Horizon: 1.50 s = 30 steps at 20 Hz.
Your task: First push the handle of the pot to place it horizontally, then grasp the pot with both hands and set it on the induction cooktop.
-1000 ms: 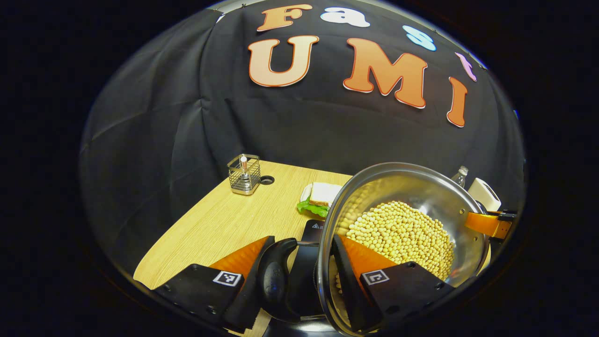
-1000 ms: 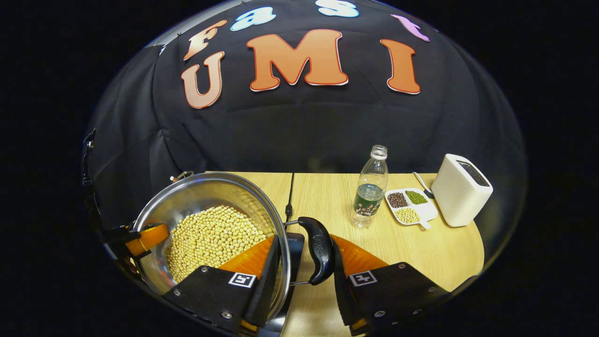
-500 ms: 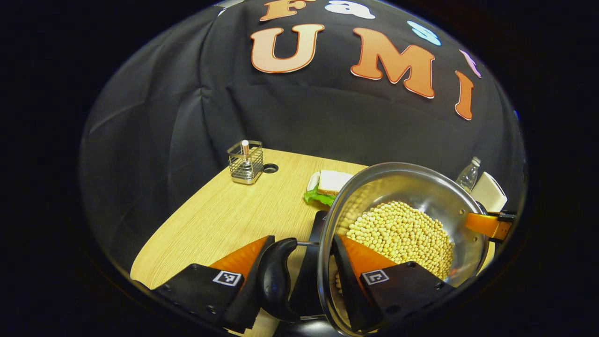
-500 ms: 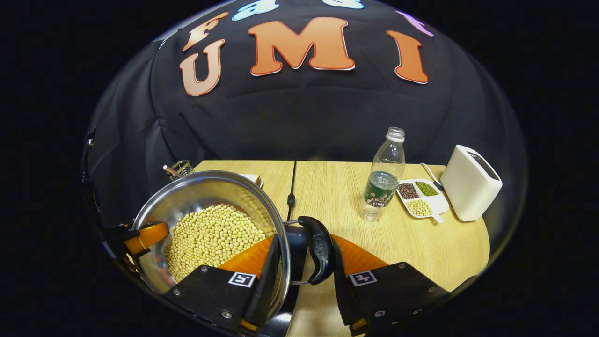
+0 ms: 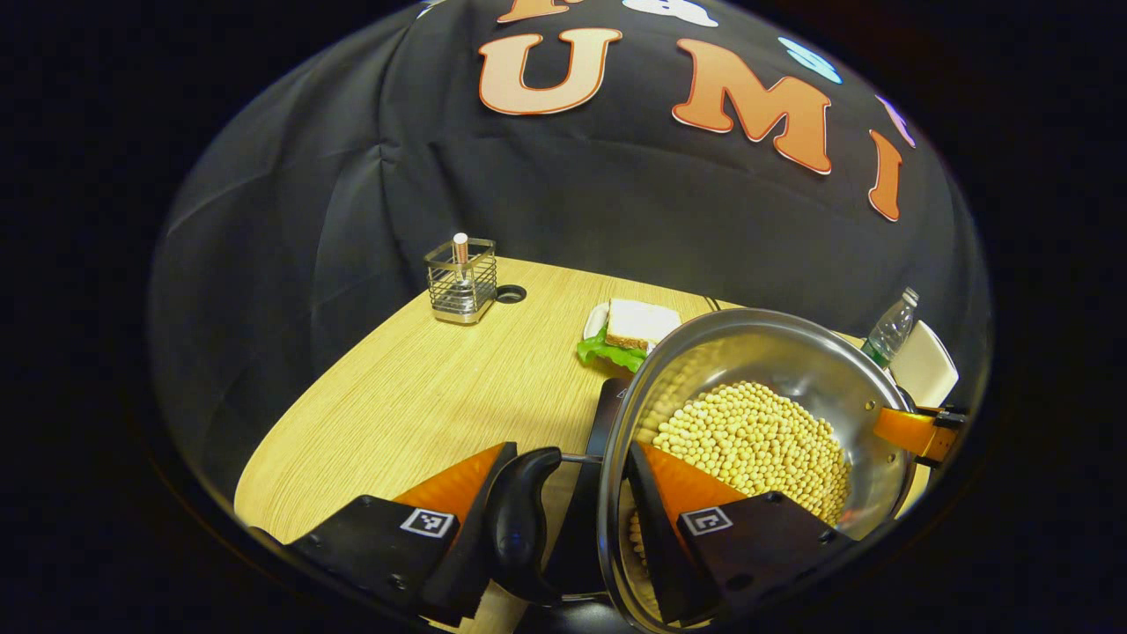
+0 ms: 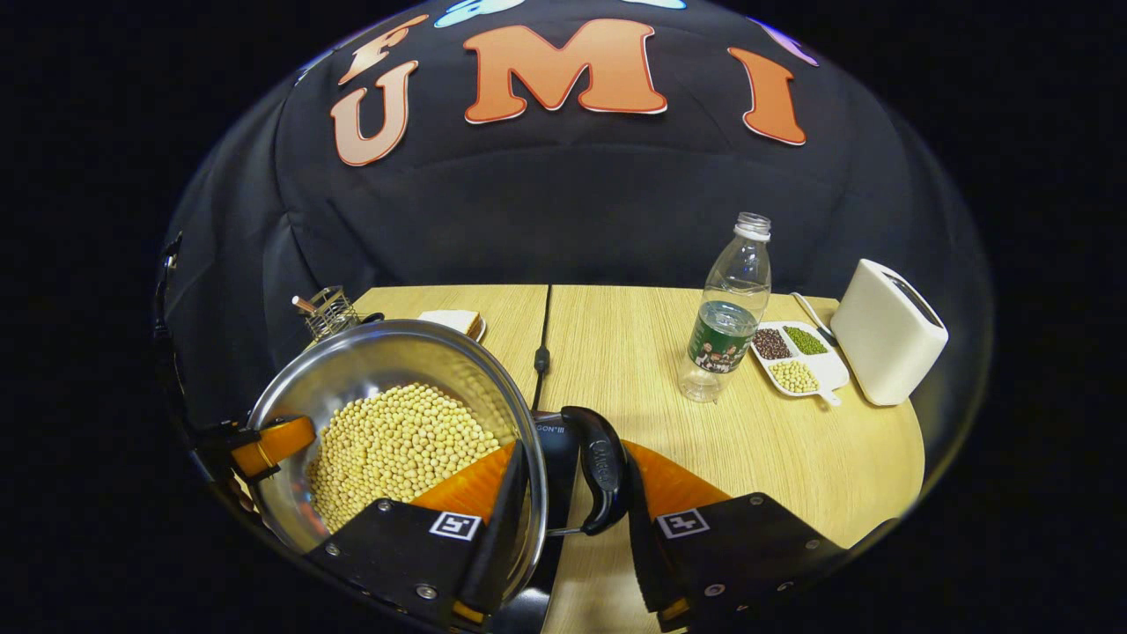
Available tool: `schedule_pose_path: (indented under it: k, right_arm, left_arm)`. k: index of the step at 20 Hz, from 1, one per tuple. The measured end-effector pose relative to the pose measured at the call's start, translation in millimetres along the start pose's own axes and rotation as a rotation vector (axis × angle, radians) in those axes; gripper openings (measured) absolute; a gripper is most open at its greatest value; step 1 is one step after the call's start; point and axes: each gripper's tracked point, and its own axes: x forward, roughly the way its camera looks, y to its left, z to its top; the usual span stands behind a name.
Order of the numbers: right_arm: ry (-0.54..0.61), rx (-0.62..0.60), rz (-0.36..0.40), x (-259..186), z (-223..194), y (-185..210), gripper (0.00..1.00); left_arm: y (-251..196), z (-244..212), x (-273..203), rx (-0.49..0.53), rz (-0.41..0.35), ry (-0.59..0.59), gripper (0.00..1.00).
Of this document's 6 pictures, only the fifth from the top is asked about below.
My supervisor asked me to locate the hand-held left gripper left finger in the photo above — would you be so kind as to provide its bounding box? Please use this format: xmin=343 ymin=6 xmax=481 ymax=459
xmin=251 ymin=440 xmax=520 ymax=628

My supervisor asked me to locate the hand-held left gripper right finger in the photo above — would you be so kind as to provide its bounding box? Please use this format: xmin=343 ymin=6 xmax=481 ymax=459
xmin=627 ymin=440 xmax=857 ymax=628

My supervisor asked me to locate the stainless steel pot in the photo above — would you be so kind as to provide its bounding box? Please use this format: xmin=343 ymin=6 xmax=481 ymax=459
xmin=487 ymin=307 xmax=921 ymax=634

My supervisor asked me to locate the black induction cooktop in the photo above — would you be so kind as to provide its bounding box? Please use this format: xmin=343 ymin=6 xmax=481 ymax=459
xmin=541 ymin=379 xmax=635 ymax=608

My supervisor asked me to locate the white toaster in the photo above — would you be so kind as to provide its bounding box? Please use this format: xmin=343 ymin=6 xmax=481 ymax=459
xmin=888 ymin=320 xmax=961 ymax=410

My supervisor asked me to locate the clear plastic water bottle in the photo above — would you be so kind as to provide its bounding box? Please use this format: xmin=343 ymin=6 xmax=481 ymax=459
xmin=861 ymin=287 xmax=920 ymax=369

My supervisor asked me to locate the large heap of soybeans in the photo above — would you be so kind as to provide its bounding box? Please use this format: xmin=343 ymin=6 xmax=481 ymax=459
xmin=627 ymin=380 xmax=852 ymax=573

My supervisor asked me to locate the sandwich with lettuce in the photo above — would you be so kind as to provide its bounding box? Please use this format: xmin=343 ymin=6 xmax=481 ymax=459
xmin=577 ymin=298 xmax=683 ymax=374

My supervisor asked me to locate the small white plate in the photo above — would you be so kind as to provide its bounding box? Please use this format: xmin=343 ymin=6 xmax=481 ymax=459
xmin=583 ymin=301 xmax=617 ymax=344

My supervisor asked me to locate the black backdrop cloth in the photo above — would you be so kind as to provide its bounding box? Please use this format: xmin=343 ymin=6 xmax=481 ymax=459
xmin=150 ymin=0 xmax=991 ymax=494

